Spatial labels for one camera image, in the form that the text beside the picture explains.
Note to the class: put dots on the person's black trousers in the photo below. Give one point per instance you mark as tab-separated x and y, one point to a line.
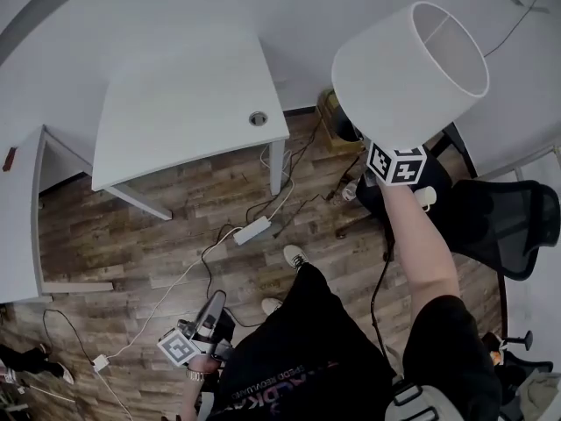
315	305

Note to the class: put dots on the grey metal frame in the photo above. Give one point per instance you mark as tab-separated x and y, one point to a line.
526	160

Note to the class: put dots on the person's left hand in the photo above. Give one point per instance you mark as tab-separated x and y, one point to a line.
205	364

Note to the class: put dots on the white square table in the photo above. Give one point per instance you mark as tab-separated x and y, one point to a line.
184	116

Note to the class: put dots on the silver wristwatch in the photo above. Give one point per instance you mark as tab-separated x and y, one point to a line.
195	375

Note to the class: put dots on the dark red cloth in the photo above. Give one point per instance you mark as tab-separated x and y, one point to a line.
9	159

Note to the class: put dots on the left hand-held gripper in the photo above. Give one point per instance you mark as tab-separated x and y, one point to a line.
179	349

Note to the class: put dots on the cream ceramic mug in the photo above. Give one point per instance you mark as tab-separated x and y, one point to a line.
427	196

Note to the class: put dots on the person's black t-shirt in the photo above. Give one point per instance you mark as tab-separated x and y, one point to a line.
307	366

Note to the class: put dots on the white power strip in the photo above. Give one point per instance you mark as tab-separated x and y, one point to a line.
252	230

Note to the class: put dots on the white curved desk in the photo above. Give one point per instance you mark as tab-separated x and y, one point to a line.
17	235

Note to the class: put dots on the brown cardboard box stack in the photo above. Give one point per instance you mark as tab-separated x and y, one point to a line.
326	116

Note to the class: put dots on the person's white shoe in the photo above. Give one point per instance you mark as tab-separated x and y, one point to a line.
294	256
271	306

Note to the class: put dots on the black mesh office chair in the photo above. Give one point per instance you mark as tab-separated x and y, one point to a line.
482	217

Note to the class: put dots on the person's left forearm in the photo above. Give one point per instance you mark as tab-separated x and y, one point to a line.
190	401

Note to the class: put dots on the white power adapter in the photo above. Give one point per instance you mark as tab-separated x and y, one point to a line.
100	362

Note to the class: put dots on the person's right forearm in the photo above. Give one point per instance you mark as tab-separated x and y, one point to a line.
421	252

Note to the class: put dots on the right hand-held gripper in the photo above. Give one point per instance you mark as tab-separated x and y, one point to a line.
394	169

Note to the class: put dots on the person's right white shoe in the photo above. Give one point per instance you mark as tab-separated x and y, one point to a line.
294	256

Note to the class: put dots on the person's left white shoe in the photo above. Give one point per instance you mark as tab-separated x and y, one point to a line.
271	306

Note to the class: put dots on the white shade table lamp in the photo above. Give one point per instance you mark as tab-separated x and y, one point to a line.
394	81

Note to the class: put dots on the clear plastic bottle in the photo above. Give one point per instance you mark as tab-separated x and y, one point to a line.
350	192

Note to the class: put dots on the light grey waist bag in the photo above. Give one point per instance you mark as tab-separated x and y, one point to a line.
421	406

